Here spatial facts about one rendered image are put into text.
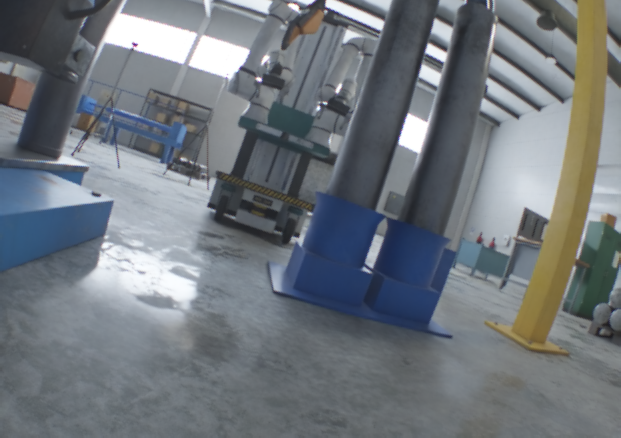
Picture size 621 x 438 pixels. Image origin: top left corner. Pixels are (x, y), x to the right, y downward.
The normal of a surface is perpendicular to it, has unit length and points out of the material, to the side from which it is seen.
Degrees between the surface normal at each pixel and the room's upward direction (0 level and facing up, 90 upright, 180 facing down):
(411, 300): 90
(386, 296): 90
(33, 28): 90
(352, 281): 90
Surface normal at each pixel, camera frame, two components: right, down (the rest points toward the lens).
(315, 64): 0.18, 0.07
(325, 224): -0.50, -0.17
